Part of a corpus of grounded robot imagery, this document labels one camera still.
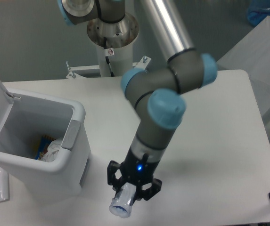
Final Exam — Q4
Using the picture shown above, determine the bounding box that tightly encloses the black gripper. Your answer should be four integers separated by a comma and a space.
107, 149, 162, 201

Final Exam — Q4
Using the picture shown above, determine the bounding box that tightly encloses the clear plastic water bottle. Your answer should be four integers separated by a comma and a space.
109, 183, 136, 218

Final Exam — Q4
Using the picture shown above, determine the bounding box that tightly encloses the clear plastic wrapper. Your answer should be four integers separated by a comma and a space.
39, 138, 63, 162

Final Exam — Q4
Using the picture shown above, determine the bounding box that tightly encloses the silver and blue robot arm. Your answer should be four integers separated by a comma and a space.
57, 0, 218, 201

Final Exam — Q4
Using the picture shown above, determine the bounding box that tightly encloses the white trash can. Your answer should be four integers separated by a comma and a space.
0, 81, 90, 196

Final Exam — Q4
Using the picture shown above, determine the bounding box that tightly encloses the yellow blue snack packet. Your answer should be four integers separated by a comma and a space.
34, 135, 55, 160

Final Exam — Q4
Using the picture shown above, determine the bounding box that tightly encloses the blue water jug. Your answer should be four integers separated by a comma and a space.
246, 0, 270, 27

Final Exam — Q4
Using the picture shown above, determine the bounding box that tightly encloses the white metal base frame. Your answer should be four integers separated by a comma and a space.
65, 56, 152, 79

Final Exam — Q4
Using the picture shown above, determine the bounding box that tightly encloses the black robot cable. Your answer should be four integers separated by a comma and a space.
103, 37, 115, 77

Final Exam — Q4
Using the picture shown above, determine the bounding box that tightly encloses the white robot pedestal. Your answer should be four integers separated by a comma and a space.
87, 13, 139, 77

